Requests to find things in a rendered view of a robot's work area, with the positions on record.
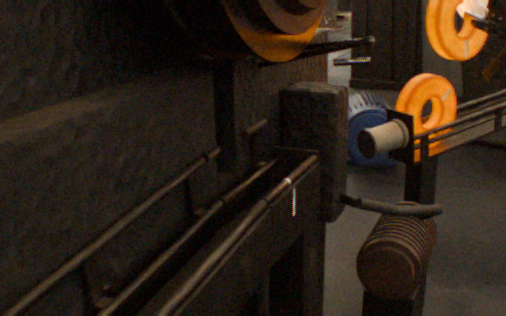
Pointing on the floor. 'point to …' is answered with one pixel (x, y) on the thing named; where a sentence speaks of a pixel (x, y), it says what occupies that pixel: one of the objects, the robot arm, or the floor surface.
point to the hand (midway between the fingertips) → (460, 9)
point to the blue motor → (371, 115)
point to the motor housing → (395, 263)
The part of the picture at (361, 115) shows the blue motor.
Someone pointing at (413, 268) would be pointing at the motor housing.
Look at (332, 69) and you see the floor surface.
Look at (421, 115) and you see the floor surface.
